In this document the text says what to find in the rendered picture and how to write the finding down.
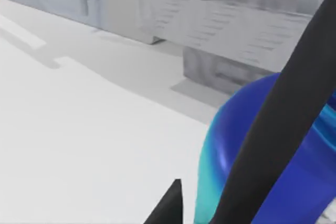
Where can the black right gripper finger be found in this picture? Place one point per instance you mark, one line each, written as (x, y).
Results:
(173, 205)

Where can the white box with black curve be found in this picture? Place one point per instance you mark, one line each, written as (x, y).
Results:
(118, 11)

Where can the drawer with grey pierced inside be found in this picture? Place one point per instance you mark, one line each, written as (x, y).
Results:
(223, 22)

